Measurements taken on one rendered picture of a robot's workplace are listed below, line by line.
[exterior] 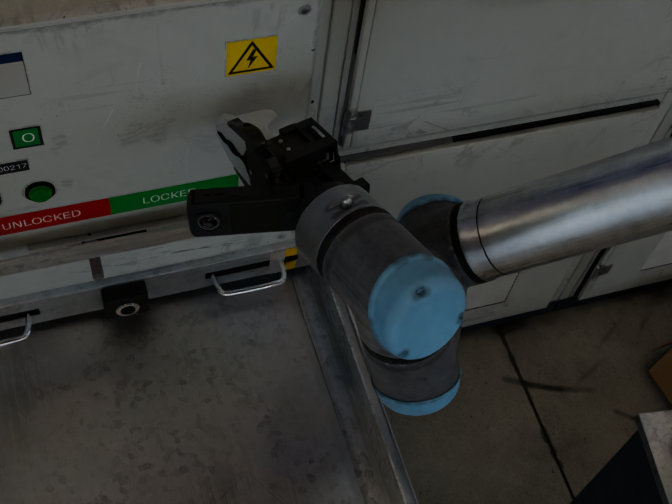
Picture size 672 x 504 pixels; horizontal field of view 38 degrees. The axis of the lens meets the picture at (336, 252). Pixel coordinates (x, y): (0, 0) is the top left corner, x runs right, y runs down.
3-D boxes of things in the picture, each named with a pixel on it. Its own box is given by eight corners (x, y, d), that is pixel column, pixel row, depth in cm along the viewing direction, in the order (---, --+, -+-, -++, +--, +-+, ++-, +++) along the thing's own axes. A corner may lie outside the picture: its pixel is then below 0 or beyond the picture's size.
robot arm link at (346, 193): (318, 295, 96) (313, 223, 89) (293, 267, 99) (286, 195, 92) (393, 259, 99) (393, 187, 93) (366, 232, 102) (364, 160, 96)
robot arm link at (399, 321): (398, 384, 90) (382, 321, 82) (325, 303, 97) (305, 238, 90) (478, 330, 92) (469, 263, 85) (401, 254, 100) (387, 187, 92)
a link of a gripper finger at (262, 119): (255, 104, 112) (296, 145, 106) (209, 123, 110) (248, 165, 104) (252, 82, 110) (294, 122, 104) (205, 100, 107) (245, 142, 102)
